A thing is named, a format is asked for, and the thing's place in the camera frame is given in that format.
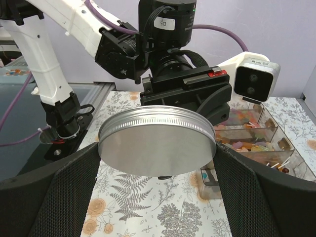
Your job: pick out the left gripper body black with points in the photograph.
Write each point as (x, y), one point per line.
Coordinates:
(204, 90)

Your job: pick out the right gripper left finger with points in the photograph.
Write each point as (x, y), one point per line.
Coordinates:
(50, 201)

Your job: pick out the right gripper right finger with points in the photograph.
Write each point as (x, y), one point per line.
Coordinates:
(262, 202)

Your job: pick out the clear compartment candy box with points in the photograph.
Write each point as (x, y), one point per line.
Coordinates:
(252, 131)

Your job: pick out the round metal jar lid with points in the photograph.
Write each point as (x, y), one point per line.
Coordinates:
(156, 141)

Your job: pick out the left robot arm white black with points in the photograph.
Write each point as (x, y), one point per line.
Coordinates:
(153, 54)

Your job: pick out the floral table mat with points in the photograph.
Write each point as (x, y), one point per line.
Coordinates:
(124, 205)

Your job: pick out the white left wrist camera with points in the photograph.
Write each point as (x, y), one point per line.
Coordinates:
(252, 76)

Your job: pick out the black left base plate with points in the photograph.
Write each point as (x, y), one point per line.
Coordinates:
(62, 148)

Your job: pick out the aluminium frame rail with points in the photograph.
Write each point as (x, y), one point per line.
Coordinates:
(94, 94)

